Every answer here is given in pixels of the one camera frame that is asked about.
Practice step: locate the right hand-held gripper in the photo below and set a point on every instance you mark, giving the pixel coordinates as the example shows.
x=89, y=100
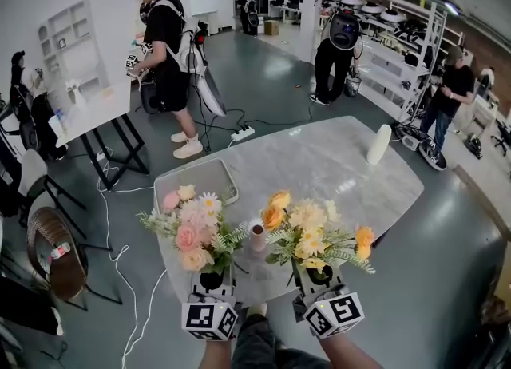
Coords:
x=335, y=313

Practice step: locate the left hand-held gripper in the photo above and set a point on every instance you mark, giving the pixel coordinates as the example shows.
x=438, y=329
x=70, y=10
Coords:
x=203, y=317

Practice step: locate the pink flower bouquet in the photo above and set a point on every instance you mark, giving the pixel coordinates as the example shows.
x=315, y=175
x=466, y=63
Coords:
x=191, y=235

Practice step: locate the small pink vase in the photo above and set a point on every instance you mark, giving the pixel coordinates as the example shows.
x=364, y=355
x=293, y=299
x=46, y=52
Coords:
x=257, y=243

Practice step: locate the yellow orange flower bouquet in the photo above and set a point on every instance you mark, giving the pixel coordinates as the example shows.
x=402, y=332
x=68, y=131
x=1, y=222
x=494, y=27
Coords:
x=307, y=215

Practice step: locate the person's left forearm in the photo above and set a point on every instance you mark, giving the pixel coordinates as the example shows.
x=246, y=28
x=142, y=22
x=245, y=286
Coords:
x=215, y=355

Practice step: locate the person's right forearm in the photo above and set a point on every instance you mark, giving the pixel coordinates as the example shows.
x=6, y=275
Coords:
x=349, y=353

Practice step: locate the tall white ribbed vase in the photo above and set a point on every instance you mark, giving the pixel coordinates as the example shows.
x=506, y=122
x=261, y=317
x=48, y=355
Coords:
x=379, y=145

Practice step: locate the person's tan shoe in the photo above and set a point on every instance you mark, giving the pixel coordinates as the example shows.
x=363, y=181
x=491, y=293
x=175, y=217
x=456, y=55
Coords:
x=256, y=310

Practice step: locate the person's dark trousers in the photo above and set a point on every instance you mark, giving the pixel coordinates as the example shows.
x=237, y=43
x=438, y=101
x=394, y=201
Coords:
x=263, y=351

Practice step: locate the white rectangular tray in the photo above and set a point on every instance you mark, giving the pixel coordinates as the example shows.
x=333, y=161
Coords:
x=199, y=175

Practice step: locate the brown wicker chair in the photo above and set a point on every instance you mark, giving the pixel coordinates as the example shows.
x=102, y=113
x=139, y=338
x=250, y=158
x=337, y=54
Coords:
x=64, y=263

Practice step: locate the grey marble table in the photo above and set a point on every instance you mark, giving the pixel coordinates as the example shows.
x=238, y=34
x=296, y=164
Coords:
x=319, y=159

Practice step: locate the red label plastic bottle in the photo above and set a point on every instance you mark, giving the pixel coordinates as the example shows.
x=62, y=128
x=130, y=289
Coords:
x=60, y=251

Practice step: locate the white capsule backpack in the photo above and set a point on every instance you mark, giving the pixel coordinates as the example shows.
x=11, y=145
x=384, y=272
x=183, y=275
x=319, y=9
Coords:
x=433, y=155

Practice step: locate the white power strip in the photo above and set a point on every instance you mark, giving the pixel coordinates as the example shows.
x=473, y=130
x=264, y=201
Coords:
x=242, y=133
x=101, y=155

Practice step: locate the green black helmet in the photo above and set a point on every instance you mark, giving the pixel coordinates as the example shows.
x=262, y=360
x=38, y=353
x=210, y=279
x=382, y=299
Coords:
x=473, y=145

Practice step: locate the black mesh wastebasket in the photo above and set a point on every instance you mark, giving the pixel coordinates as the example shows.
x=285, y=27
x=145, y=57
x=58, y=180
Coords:
x=353, y=86

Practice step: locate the white table black legs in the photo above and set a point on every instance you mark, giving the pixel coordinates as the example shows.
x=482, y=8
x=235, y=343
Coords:
x=104, y=108

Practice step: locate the black office chair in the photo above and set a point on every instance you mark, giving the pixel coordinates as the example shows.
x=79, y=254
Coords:
x=503, y=136

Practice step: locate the white harness backpack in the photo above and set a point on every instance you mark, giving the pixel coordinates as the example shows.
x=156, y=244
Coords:
x=195, y=60

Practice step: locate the white metal shelving rack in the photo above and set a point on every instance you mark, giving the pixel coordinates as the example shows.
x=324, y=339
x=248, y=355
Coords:
x=407, y=60

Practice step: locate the black capsule backpack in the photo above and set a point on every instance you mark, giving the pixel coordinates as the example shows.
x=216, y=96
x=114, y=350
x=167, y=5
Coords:
x=344, y=30

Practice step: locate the brown cardboard box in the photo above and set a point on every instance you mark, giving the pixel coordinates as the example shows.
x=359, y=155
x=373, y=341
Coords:
x=272, y=28

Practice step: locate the ceiling tube light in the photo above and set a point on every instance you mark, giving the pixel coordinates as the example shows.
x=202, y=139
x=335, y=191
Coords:
x=451, y=9

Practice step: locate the white wall niche shelf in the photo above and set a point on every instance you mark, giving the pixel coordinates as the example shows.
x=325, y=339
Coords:
x=72, y=44

